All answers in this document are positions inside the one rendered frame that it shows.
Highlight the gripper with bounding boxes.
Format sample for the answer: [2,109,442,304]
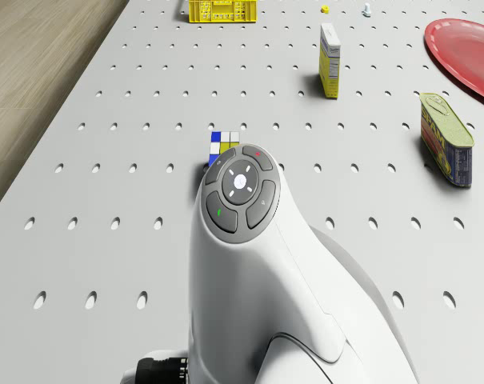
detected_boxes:
[120,348,190,384]

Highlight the puzzle cube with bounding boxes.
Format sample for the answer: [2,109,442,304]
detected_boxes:
[207,130,242,167]

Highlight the yellow white box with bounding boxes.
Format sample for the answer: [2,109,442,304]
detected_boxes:
[318,22,342,100]

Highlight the yellow basket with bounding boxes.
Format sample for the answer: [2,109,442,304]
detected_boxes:
[188,0,259,24]

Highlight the flat-sided can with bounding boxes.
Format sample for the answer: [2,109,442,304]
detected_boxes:
[418,92,476,188]

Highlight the red plate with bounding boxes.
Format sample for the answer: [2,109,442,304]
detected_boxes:
[423,18,484,106]

